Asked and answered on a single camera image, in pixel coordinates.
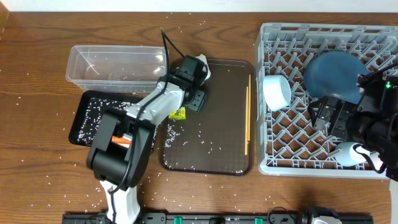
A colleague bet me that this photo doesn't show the grey dishwasher rack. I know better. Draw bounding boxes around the grey dishwasher rack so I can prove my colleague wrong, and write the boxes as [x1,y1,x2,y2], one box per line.
[254,22,397,179]

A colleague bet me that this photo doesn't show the pink cup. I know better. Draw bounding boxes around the pink cup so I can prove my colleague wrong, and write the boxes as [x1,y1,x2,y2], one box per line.
[369,152,383,171]

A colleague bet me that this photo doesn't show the dark blue plate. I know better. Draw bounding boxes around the dark blue plate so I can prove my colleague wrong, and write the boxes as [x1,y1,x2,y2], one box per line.
[303,51,369,104]

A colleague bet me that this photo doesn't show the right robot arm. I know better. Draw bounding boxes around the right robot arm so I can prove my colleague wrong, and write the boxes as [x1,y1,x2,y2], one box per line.
[307,72,397,181]

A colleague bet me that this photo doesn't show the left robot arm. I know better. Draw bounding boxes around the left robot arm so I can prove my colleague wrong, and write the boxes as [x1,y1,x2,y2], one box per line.
[86,54,211,223]

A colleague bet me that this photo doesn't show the clear plastic bin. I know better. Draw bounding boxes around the clear plastic bin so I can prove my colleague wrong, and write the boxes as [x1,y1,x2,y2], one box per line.
[65,45,166,93]

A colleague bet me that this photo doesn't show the dark brown serving tray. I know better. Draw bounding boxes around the dark brown serving tray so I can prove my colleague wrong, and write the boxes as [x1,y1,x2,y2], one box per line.
[159,59,256,176]

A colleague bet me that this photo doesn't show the wooden chopstick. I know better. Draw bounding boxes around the wooden chopstick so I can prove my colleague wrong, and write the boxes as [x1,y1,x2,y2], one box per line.
[244,86,249,156]
[247,74,251,142]

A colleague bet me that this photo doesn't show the foil snack wrapper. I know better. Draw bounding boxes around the foil snack wrapper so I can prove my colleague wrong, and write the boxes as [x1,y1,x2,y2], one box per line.
[169,107,186,120]

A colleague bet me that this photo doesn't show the black plastic bin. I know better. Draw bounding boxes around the black plastic bin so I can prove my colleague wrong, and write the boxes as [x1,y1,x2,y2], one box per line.
[68,90,142,147]

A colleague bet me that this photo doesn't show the white napkin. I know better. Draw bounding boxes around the white napkin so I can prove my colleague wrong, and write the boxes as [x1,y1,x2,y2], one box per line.
[196,54,211,85]

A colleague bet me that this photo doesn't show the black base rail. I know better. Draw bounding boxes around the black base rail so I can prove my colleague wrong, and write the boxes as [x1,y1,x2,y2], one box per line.
[61,203,374,224]

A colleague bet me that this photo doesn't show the light blue rice bowl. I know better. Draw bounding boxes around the light blue rice bowl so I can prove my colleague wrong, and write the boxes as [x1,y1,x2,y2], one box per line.
[263,75,292,111]

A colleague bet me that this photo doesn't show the orange carrot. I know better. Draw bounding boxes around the orange carrot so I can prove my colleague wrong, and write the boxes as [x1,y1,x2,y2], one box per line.
[111,136,131,145]

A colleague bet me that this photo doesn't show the small blue cup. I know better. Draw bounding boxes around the small blue cup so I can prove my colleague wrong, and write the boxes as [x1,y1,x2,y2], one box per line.
[334,142,370,167]

